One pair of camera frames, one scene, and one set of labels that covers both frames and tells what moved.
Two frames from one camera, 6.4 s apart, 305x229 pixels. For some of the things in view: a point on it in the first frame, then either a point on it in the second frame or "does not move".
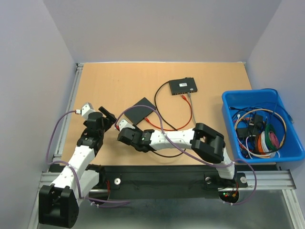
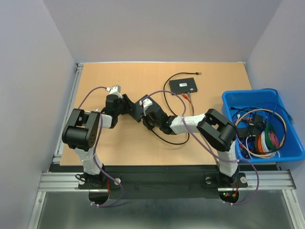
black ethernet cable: x=156 y=108 to x=157 y=136
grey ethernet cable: x=192 y=108 does not move
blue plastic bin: x=261 y=129 does not move
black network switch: x=180 y=86 does not move
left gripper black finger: x=109 y=119 to x=133 y=108
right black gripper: x=137 y=129 to x=145 y=121
